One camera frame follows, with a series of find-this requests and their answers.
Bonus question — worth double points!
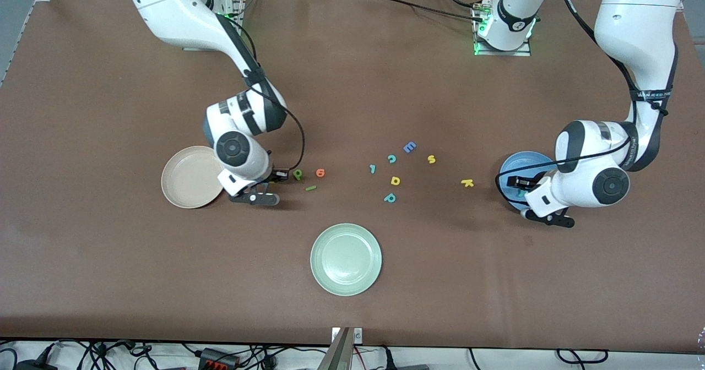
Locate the blue round plate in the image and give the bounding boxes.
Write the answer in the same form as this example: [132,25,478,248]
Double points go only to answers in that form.
[499,151,557,212]

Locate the beige brown round plate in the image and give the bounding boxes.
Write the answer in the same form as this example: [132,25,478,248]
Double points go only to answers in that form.
[161,146,226,209]

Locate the pale green round plate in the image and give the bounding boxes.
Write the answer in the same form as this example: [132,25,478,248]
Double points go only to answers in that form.
[310,223,382,297]

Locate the black orange power strip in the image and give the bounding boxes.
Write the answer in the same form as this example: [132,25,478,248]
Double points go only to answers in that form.
[197,348,241,370]

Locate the aluminium profile bar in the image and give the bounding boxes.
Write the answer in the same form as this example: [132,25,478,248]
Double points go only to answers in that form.
[318,327,353,370]

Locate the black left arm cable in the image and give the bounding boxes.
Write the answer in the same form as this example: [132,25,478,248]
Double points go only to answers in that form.
[496,0,670,212]

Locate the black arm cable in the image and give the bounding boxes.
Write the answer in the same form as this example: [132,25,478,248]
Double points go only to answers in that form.
[496,0,670,212]
[218,12,306,175]

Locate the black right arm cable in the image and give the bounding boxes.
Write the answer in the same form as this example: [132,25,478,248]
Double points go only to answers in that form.
[218,12,306,175]

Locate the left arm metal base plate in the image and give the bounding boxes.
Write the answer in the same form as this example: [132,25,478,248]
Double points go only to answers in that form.
[473,0,532,57]

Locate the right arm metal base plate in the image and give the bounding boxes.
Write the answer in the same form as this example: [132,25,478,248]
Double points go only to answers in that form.
[183,0,246,51]

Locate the white mounting bracket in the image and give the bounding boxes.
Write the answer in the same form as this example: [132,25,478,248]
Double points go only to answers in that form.
[331,327,364,344]

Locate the long black table cable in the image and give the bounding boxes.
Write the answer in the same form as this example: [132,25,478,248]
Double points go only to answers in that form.
[361,0,485,23]

